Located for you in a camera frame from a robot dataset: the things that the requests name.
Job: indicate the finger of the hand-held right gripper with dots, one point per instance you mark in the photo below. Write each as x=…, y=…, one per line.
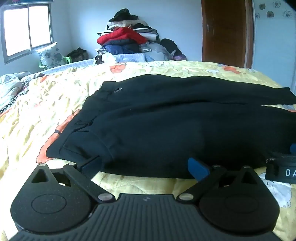
x=293, y=148

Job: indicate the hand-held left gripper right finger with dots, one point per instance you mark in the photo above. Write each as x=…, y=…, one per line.
x=197, y=168

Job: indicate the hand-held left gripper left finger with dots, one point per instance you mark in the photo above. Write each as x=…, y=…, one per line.
x=91, y=165

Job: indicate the black pants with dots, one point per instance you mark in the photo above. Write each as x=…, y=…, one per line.
x=161, y=125

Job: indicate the yellow floral bed cover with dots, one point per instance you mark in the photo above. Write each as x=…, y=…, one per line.
x=46, y=104

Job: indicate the black white striped cloth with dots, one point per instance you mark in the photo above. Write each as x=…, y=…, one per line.
x=10, y=102

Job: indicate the green plastic chair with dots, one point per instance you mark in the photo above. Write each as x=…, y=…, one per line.
x=67, y=59

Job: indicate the dark bag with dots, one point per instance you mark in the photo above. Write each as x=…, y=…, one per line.
x=78, y=55

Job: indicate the light blue quilted blanket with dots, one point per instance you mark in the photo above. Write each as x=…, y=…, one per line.
x=124, y=58

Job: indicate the grey crumpled quilt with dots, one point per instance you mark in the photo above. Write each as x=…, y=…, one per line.
x=10, y=82

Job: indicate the floral pillow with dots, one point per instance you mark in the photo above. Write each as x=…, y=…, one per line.
x=50, y=55

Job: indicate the dark cloth bundle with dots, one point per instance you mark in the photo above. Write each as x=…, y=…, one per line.
x=170, y=46

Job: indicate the pile of clothes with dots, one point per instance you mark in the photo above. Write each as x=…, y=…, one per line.
x=122, y=37

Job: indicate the brown wooden door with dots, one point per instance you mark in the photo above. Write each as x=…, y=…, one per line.
x=224, y=32

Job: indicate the window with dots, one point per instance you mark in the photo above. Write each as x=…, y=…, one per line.
x=25, y=30

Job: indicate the large outline flower wall sticker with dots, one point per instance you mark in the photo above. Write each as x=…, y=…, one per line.
x=287, y=13

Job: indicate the dark flower wall sticker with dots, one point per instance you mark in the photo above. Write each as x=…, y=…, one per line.
x=262, y=6
x=269, y=14

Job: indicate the small outline flower wall sticker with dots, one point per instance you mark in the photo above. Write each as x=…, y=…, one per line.
x=257, y=15

